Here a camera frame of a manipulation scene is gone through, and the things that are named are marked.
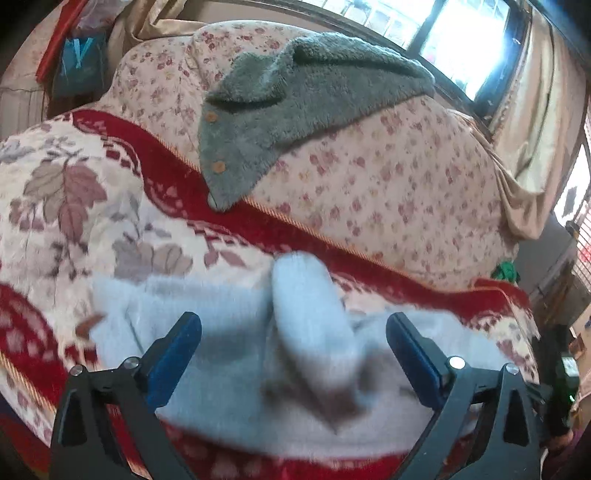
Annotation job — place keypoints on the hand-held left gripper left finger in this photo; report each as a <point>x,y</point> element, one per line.
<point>178,355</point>

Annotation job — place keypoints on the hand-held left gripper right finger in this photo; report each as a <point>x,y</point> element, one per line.
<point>411,355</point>

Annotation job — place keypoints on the light grey fleece pants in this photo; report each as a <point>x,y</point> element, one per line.
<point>300,323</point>

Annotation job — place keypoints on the green object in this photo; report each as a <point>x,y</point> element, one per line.
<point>505,272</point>

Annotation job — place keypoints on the red floral plush blanket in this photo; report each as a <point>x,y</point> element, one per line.
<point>69,184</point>

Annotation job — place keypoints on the beige curtain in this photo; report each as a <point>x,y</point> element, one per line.
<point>147,23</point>
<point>531,138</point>

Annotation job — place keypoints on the grey fleece jacket with buttons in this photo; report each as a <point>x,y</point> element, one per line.
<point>286,106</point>

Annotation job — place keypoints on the teal bag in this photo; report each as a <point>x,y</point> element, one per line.
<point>78,69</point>

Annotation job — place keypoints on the red pole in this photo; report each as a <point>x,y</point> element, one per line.
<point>57,41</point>

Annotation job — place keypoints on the dark window frame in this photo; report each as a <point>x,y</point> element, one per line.
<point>425,41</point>

